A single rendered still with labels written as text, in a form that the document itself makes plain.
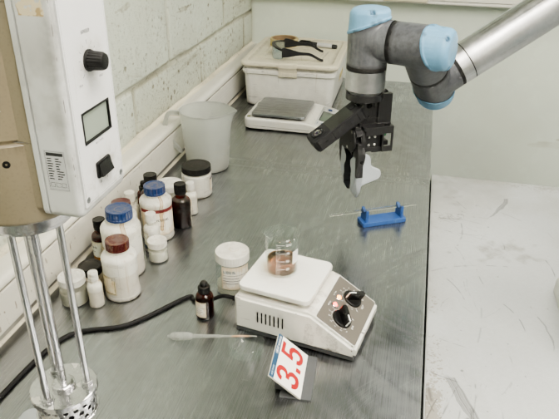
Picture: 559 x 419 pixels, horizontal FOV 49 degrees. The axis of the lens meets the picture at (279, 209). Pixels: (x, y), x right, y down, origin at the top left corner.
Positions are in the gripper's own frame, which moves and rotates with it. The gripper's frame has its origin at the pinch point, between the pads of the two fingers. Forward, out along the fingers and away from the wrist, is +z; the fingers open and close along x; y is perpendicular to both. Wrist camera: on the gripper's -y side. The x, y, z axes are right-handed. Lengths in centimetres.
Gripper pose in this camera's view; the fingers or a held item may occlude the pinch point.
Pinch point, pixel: (348, 187)
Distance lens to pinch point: 126.6
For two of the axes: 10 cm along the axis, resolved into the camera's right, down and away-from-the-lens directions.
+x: -2.8, -4.6, 8.4
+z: 0.0, 8.8, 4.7
